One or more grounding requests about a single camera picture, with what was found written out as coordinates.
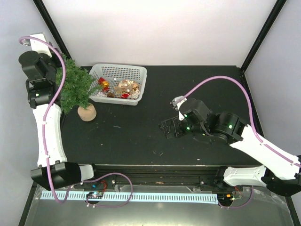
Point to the red gold gift ornament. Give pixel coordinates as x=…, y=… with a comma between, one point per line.
x=104, y=84

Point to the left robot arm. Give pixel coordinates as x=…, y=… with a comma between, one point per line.
x=40, y=65

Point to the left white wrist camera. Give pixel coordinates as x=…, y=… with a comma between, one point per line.
x=37, y=45

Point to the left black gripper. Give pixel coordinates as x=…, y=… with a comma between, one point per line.
x=57, y=54

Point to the black frame post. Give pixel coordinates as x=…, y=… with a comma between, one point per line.
x=51, y=26
x=279, y=4

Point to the red santa ornament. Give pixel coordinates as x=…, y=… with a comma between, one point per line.
x=125, y=96

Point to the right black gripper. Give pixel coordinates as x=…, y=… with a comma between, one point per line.
x=177, y=132

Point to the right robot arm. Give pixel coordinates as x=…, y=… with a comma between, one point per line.
x=279, y=171

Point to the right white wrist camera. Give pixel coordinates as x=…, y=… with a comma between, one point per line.
x=176, y=103

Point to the circuit board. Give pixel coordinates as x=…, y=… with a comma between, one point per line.
x=230, y=197
x=94, y=195

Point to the left black frame post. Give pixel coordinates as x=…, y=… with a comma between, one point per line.
x=51, y=26

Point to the small green christmas tree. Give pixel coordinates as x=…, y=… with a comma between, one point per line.
x=77, y=90

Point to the white slotted cable duct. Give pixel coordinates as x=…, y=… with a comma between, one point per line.
x=146, y=197

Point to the right black frame post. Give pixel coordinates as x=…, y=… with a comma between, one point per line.
x=279, y=4

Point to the white plastic basket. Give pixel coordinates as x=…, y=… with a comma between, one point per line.
x=114, y=74

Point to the beige burlap sack ornament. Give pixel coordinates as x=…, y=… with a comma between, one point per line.
x=126, y=86

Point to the white snowflake ornament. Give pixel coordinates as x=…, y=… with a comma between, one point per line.
x=135, y=95

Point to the brown pine cone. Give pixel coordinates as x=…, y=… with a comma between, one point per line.
x=110, y=95

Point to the right circuit board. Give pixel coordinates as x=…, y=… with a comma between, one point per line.
x=230, y=197

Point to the silver star ornament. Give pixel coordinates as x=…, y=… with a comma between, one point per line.
x=101, y=94

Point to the left circuit board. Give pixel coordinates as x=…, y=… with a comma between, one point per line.
x=94, y=195

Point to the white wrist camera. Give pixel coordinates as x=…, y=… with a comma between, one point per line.
x=37, y=45
x=176, y=103

